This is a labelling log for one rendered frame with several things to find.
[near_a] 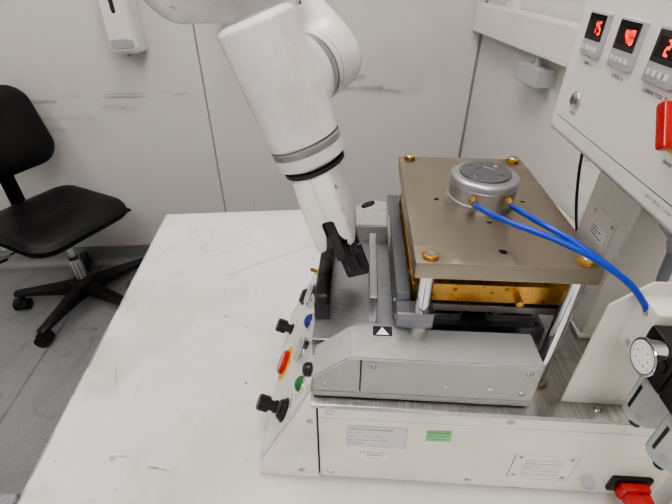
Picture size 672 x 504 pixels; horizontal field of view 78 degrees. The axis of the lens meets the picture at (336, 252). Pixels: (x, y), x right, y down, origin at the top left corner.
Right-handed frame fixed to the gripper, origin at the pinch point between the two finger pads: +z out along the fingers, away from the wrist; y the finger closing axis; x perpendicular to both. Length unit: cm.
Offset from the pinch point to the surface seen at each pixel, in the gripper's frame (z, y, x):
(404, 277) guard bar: -2.3, 8.9, 7.0
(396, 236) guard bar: -2.4, 0.3, 6.6
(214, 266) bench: 13, -31, -41
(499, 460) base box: 23.7, 17.0, 12.0
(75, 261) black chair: 29, -97, -145
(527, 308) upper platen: 5.1, 10.3, 19.3
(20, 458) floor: 58, -20, -137
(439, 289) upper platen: -0.5, 10.3, 10.4
